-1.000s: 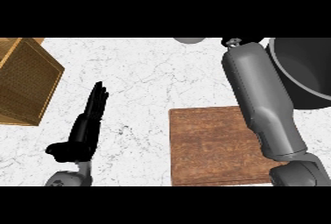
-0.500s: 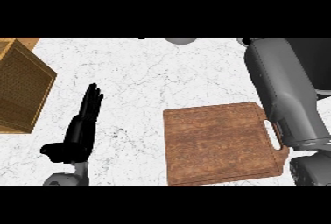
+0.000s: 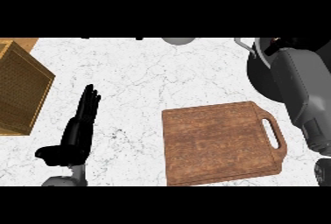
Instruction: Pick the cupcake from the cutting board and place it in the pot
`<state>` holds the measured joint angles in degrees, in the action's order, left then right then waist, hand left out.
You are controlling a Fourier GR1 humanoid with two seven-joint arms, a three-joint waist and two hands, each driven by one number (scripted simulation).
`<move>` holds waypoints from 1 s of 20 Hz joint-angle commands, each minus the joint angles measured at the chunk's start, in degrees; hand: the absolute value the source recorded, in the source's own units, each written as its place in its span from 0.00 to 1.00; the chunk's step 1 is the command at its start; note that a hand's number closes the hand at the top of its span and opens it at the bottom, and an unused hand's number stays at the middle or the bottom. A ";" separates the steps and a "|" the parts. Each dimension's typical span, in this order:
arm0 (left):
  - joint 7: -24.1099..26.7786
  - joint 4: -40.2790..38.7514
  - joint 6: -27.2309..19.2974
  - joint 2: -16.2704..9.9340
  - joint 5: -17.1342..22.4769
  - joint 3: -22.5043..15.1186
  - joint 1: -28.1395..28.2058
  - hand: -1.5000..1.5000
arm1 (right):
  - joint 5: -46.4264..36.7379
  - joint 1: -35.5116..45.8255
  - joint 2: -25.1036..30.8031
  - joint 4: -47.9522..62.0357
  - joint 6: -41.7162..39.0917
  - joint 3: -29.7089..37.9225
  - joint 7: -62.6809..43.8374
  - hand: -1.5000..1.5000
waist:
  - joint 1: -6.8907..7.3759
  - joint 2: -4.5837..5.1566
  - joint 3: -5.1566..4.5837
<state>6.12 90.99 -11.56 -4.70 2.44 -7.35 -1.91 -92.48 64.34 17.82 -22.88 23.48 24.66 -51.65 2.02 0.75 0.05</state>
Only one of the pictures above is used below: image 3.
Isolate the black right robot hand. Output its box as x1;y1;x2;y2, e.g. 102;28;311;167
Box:
263;37;313;57

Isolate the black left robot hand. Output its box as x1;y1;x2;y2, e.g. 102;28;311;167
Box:
35;83;102;168

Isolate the brown wooden cutting board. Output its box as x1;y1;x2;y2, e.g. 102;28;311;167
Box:
159;101;288;186

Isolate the pale wooden board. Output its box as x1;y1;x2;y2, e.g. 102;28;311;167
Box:
0;37;40;54

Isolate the brown wicker basket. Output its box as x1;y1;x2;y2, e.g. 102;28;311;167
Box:
0;39;57;137

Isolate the grey round object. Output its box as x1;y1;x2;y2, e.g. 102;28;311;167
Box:
161;37;198;46

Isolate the black pot with silver handle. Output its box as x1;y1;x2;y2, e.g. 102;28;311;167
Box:
232;37;286;103

